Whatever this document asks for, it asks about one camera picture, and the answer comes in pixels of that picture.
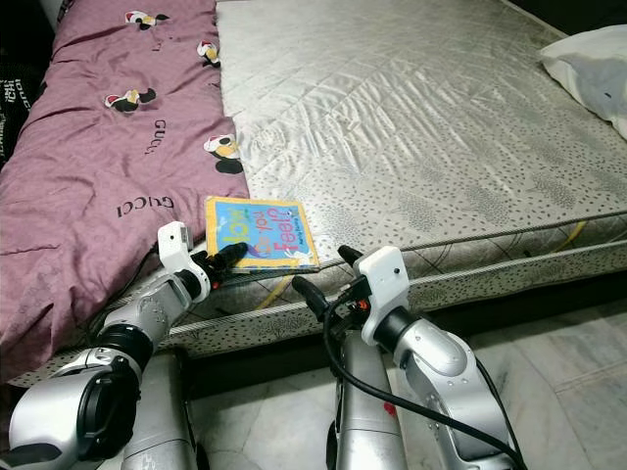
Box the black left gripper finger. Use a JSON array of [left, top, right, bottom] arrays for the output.
[[209, 243, 249, 279]]

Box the colourful children's picture book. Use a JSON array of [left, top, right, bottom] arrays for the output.
[[204, 194, 321, 274]]

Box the silver robot right leg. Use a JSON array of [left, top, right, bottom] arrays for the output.
[[328, 338, 399, 470]]

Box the silver robot leg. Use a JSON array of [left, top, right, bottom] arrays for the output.
[[127, 351, 197, 470], [328, 338, 399, 470]]

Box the pink duvet with duck prints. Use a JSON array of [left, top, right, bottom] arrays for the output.
[[0, 0, 261, 388]]

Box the grey quilted mattress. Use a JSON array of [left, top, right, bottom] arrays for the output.
[[10, 0, 627, 385]]

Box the silver robot left leg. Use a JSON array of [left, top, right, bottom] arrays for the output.
[[127, 351, 197, 470]]

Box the black bag with white print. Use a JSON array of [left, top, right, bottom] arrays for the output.
[[0, 54, 52, 173]]

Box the off-white pillow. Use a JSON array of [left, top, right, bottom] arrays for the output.
[[539, 24, 627, 118]]

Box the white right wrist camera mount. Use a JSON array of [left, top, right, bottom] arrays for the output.
[[356, 245, 410, 346]]

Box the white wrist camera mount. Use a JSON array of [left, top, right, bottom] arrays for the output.
[[162, 221, 208, 285], [356, 245, 410, 346]]

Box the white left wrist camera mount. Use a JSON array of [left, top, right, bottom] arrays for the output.
[[162, 221, 208, 285]]

